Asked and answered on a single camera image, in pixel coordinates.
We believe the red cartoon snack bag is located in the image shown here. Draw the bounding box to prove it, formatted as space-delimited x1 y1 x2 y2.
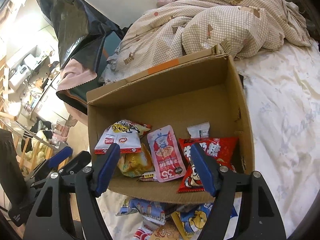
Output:
177 137 238 193

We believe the white water heater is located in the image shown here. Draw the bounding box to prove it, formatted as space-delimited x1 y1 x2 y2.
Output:
8 64 31 91

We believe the white floral bed sheet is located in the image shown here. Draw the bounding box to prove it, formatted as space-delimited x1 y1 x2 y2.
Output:
96 38 320 240

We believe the pink cloth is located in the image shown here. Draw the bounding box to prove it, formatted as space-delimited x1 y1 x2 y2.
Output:
57 59 97 92

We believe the beige checkered bear quilt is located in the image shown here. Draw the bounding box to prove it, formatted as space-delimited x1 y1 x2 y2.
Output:
99 0 311 85

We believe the blue yellow cartoon snack bag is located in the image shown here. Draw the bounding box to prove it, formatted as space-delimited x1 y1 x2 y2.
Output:
171 202 238 240

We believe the wooden chair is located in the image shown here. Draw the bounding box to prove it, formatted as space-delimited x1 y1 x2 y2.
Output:
1 110 58 176

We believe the small brown snack bar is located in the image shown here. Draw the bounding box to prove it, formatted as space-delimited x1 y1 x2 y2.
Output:
138 171 158 182

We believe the pink 35 snack pouch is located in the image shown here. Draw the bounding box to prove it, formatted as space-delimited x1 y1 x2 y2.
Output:
147 125 187 183

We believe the black plastic bag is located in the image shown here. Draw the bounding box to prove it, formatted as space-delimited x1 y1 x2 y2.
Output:
37 0 128 72

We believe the brown cardboard box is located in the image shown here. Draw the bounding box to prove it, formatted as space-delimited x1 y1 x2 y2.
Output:
86 44 255 205

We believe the blue Lonely God chips bag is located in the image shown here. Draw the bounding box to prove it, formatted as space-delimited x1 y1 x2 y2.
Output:
116 197 177 225

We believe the white red snack bag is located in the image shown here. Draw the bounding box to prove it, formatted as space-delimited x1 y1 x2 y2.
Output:
94 120 152 154

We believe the small white snack packet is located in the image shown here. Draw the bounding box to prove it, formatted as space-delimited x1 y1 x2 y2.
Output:
187 122 210 139

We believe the white shrimp chips bag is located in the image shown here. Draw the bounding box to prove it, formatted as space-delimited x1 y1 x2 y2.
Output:
132 220 180 240

